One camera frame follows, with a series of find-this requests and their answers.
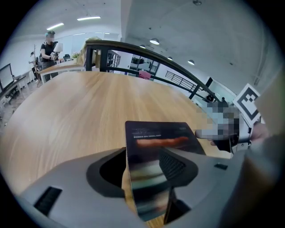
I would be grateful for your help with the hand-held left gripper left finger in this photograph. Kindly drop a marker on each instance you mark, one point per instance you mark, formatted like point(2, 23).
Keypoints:
point(78, 200)

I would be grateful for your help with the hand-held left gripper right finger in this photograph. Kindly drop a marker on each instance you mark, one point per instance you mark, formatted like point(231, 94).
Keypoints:
point(211, 178)

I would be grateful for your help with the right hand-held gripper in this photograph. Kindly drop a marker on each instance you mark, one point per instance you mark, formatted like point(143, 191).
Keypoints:
point(248, 100)

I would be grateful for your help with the person's right forearm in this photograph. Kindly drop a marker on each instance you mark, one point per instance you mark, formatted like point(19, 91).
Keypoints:
point(260, 132)

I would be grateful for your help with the light blue table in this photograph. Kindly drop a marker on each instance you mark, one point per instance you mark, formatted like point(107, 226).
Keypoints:
point(201, 101)

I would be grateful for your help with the pink chair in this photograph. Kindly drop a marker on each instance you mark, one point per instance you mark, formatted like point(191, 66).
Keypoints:
point(144, 74)

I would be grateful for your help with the large wooden table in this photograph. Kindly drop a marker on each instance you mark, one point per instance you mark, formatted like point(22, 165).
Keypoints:
point(78, 111)

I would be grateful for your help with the black metal railing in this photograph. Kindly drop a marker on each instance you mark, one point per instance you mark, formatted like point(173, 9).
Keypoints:
point(138, 47)

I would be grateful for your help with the round ceiling fixture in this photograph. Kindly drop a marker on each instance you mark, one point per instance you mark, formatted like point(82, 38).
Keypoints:
point(197, 2)

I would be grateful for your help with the white desk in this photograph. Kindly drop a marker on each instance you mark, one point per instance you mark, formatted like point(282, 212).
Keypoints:
point(19, 81)

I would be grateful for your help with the long wooden table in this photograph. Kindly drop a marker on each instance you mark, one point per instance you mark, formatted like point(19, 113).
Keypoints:
point(62, 66)

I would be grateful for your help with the wooden coat rack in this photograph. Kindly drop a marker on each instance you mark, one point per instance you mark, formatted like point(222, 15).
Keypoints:
point(37, 64)

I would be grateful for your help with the black monitor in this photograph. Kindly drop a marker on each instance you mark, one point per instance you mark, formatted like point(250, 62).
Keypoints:
point(5, 75)

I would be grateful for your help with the potted flower plant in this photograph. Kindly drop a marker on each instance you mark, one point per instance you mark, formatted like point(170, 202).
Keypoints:
point(75, 55)

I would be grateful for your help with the beige jacket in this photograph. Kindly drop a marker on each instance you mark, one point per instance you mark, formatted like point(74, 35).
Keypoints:
point(89, 41)

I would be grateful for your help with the white table lamp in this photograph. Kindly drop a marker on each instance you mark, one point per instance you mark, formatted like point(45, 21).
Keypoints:
point(58, 47)

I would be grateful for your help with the ceiling strip light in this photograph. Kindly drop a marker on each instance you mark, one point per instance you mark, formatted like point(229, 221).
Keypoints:
point(55, 26)
point(88, 18)

